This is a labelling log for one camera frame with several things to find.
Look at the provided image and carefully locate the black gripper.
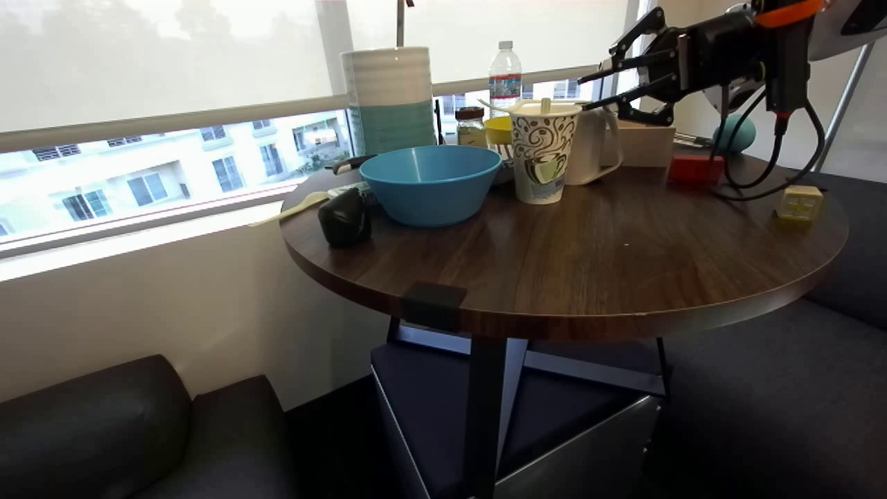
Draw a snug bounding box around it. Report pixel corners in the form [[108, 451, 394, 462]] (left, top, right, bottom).
[[578, 6, 771, 128]]

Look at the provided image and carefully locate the patterned paper cup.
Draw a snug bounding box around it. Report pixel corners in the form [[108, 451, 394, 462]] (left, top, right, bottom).
[[506, 100, 582, 207]]

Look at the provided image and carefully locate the cream open box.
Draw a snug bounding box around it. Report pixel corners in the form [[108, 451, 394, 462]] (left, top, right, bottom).
[[614, 117, 679, 172]]

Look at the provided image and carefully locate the teal ball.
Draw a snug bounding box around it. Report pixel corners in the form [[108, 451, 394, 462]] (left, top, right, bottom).
[[709, 112, 760, 155]]

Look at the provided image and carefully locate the white plastic pitcher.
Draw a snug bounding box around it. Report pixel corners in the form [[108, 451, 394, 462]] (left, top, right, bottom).
[[562, 101, 625, 189]]

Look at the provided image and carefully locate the orange red block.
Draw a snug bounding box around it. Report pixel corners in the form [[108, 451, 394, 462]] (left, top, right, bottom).
[[664, 151, 728, 193]]

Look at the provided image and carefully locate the clear water bottle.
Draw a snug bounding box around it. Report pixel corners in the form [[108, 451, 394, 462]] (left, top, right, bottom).
[[488, 38, 527, 119]]

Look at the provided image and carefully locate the yellow bowl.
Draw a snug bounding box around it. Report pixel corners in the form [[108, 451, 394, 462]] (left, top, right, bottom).
[[481, 112, 515, 148]]

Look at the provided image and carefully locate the grey metal pole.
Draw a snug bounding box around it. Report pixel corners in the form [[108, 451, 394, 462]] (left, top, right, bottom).
[[812, 43, 876, 175]]

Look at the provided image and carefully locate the small wooden block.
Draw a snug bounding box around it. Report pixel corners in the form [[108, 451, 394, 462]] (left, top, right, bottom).
[[772, 182, 825, 227]]

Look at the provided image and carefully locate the spice jar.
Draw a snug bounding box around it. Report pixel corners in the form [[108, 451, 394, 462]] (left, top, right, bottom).
[[452, 104, 490, 148]]

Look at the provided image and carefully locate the white roller blind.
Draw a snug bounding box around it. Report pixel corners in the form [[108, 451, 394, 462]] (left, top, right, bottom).
[[343, 0, 641, 89], [0, 0, 334, 136]]

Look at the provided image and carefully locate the blue plastic bowl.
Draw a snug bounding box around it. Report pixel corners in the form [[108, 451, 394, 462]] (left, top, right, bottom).
[[357, 142, 506, 230]]

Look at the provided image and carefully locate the thin bent rod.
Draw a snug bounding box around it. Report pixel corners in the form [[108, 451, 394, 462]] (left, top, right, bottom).
[[394, 0, 415, 50]]

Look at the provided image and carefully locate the white teal ribbed container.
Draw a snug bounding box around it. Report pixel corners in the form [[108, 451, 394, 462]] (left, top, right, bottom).
[[340, 43, 437, 157]]

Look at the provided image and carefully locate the black tape patch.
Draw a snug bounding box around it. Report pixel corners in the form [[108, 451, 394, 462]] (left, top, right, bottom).
[[401, 279, 469, 331]]

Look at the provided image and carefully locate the dark grey sofa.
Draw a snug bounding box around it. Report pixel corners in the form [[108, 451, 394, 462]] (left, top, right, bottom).
[[645, 166, 887, 499]]

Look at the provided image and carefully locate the black rounded object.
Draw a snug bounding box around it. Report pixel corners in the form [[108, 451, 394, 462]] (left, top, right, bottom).
[[316, 186, 373, 248]]

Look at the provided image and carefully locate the dark metal table base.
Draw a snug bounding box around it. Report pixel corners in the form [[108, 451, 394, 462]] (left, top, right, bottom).
[[384, 312, 674, 499]]

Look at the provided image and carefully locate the black leather armchair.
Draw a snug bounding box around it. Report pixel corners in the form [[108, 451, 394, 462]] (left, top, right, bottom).
[[0, 351, 300, 499]]

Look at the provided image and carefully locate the black cable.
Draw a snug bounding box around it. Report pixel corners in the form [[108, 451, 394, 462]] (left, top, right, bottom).
[[711, 101, 825, 203], [707, 86, 771, 190]]

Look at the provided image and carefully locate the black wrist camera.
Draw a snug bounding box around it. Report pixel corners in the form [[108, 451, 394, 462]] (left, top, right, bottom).
[[765, 18, 818, 117]]

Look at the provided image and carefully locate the black utensil handle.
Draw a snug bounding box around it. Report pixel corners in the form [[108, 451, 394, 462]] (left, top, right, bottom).
[[330, 151, 377, 176]]

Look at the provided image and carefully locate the white window frame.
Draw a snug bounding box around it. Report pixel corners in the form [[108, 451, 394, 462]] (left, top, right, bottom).
[[0, 0, 648, 259]]

